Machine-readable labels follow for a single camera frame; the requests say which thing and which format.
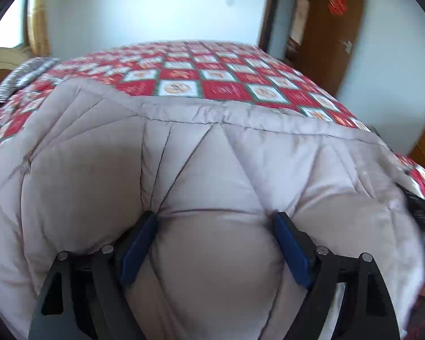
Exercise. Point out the yellow curtain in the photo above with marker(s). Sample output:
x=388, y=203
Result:
x=39, y=24

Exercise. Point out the red printed blanket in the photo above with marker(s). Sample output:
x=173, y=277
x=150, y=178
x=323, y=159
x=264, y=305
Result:
x=219, y=78

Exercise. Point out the wooden headboard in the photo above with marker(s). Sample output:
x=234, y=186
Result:
x=0, y=60

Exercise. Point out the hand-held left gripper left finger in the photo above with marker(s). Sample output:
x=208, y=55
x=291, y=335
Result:
x=138, y=248

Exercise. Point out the striped pillow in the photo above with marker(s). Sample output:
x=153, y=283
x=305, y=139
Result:
x=21, y=74

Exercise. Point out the wooden door frame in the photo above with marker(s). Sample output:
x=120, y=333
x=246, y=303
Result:
x=269, y=17

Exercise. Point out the red paper door decoration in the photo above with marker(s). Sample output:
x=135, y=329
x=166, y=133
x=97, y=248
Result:
x=337, y=4

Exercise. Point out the wooden door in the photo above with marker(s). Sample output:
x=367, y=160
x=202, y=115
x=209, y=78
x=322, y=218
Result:
x=326, y=42

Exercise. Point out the window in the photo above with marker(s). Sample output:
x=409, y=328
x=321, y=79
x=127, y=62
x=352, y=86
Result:
x=17, y=28

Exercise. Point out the pale pink puffer jacket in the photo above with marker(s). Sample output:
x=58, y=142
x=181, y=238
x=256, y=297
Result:
x=216, y=170

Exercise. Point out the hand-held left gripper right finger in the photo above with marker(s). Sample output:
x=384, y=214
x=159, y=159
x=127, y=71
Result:
x=292, y=248

